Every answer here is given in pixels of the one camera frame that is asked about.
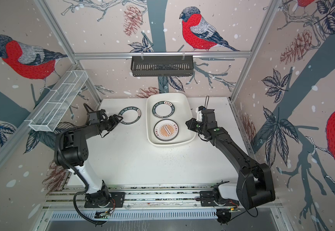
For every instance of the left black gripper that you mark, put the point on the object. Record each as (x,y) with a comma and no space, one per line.
(113,122)

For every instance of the aluminium mounting rail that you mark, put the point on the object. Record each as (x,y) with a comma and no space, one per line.
(140,197)

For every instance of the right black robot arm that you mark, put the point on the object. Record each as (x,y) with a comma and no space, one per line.
(254,184)

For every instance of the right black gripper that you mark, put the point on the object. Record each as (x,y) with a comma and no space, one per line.
(192,125)

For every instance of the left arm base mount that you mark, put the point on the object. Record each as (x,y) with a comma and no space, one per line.
(98,200)

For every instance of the white mesh wall basket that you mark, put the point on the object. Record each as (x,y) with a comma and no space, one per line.
(61,97)

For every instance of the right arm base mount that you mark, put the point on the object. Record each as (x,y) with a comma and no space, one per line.
(213,199)

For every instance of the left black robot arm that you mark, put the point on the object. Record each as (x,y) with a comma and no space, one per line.
(71,152)

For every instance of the white plastic bin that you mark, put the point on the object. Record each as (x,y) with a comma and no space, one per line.
(182,114)

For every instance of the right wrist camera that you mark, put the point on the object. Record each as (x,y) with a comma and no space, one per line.
(199,113)

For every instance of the green rim hao wei plate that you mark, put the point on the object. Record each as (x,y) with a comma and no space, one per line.
(163,109)

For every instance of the black wire wall shelf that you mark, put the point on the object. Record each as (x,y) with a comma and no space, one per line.
(162,66)

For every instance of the orange sunburst plate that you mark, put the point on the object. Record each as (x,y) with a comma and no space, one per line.
(166,130)

